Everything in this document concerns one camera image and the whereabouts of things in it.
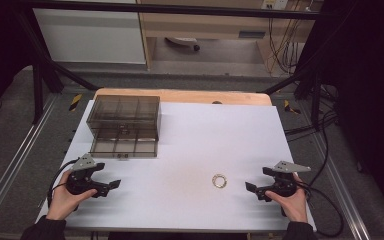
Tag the white cabinet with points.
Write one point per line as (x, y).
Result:
(90, 36)

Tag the person's left hand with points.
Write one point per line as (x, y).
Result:
(61, 201)

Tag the smoky transparent drawer box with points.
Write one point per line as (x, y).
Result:
(125, 113)

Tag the wooden table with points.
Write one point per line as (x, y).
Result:
(186, 96)

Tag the black metal frame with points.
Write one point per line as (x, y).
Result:
(166, 9)

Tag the yellow black tape strip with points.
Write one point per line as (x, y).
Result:
(291, 107)
(75, 101)

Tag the white wall socket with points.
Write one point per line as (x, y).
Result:
(275, 4)

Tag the smoky transparent divided drawer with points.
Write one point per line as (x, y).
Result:
(123, 148)

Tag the aluminium floor rail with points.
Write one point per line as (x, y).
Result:
(343, 190)
(13, 166)

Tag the office chair base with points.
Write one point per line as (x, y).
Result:
(183, 41)

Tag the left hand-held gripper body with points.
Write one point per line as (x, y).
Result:
(84, 163)

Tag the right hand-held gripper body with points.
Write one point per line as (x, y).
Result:
(285, 181)

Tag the light wooden desk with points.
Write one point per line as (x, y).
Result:
(206, 25)

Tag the person's right hand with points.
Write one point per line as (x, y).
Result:
(293, 206)

